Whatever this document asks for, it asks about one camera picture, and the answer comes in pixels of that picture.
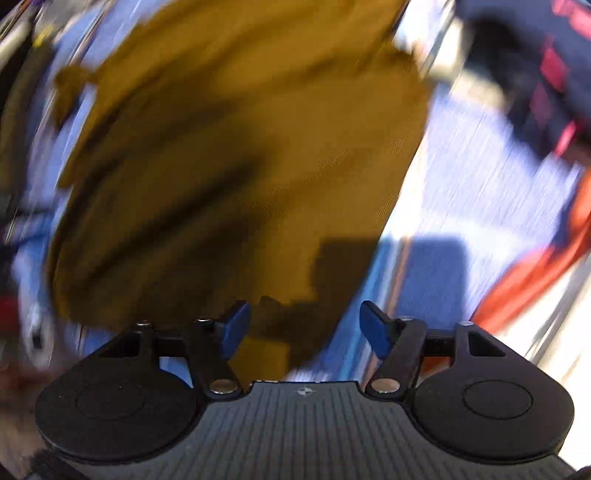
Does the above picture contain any navy cartoon print shirt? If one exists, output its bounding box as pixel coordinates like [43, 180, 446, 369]
[457, 0, 591, 160]

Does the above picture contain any mustard brown knit garment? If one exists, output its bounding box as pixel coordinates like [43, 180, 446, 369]
[46, 0, 435, 385]

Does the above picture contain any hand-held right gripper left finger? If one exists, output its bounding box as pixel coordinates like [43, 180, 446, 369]
[99, 300, 252, 400]

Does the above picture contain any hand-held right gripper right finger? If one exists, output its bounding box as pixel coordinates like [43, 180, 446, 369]
[360, 300, 509, 400]

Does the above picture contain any orange cloth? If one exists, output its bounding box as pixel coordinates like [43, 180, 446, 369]
[471, 203, 591, 326]

